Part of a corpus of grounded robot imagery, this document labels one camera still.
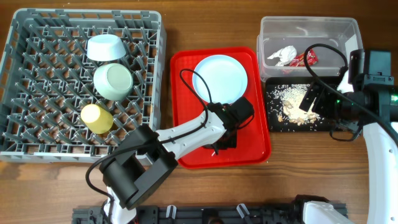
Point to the red snack wrapper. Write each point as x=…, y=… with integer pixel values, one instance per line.
x=298, y=61

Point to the white napkin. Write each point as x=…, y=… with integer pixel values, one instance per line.
x=285, y=55

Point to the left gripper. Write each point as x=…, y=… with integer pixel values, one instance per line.
x=232, y=144

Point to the yellow plastic cup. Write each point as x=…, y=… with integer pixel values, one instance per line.
x=97, y=119

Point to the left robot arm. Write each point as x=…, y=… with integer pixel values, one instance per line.
x=141, y=163

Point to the small light blue bowl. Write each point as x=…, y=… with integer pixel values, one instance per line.
x=105, y=47

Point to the black rectangular tray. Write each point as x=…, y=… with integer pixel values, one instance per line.
x=296, y=80

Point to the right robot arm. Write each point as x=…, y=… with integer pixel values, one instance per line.
x=371, y=110

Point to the red plastic tray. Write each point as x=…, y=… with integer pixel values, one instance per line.
x=253, y=141

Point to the food scraps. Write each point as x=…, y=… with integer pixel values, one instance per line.
x=283, y=110

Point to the green bowl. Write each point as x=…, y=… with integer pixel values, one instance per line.
x=113, y=81

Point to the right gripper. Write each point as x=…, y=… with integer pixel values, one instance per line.
x=322, y=106

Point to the grey plastic dishwasher rack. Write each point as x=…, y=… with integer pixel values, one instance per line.
x=47, y=79

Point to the large light blue plate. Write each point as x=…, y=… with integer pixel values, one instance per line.
x=225, y=77

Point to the clear plastic bin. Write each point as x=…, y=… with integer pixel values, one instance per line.
x=301, y=32

